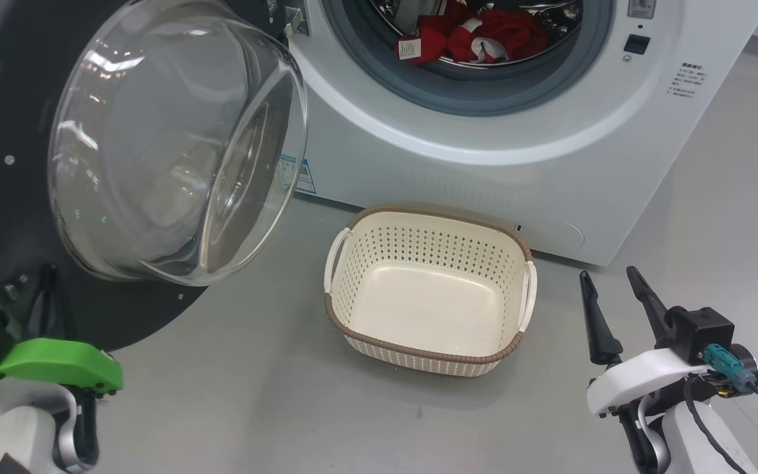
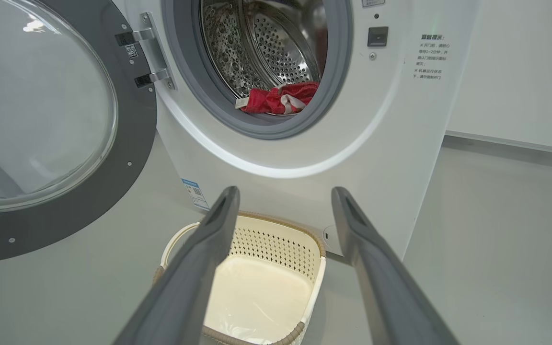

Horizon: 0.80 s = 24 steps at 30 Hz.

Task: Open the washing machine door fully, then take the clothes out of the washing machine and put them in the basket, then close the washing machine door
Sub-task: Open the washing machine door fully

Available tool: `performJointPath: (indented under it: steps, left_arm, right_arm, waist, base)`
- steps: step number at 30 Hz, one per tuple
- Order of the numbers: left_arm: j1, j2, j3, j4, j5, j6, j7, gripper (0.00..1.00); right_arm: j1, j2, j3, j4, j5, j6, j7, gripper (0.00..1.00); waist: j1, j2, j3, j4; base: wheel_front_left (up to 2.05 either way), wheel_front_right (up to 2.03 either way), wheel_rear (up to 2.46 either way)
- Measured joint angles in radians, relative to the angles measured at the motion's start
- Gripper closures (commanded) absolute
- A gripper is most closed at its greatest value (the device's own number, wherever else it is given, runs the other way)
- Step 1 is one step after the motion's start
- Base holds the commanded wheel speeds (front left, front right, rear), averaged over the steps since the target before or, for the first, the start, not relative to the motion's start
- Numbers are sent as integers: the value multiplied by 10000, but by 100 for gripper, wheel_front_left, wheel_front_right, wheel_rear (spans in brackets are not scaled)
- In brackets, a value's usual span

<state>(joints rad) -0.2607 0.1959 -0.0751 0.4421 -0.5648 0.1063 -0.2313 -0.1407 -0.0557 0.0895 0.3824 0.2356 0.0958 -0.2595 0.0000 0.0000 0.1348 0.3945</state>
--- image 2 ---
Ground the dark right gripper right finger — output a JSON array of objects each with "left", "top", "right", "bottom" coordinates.
[{"left": 331, "top": 186, "right": 461, "bottom": 345}]

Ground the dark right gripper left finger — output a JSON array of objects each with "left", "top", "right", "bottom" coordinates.
[{"left": 113, "top": 186, "right": 241, "bottom": 345}]

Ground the red garment with white trim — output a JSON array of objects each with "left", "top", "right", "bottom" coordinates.
[{"left": 235, "top": 80, "right": 321, "bottom": 116}]

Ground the cream perforated laundry basket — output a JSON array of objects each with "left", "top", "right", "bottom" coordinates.
[{"left": 154, "top": 211, "right": 327, "bottom": 345}]

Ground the white front-load washing machine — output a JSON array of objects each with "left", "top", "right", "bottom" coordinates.
[{"left": 112, "top": 0, "right": 481, "bottom": 260}]

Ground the metal door hinge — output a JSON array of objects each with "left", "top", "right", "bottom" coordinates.
[{"left": 115, "top": 12, "right": 177, "bottom": 91}]

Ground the black door latch socket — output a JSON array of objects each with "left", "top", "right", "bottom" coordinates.
[{"left": 368, "top": 26, "right": 389, "bottom": 47}]

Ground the stainless steel washer drum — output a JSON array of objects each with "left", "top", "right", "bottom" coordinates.
[{"left": 199, "top": 0, "right": 329, "bottom": 116}]

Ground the blue energy label sticker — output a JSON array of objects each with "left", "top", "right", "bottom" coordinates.
[{"left": 182, "top": 179, "right": 210, "bottom": 211}]

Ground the white partition panel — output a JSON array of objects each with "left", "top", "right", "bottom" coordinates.
[{"left": 446, "top": 0, "right": 552, "bottom": 158}]

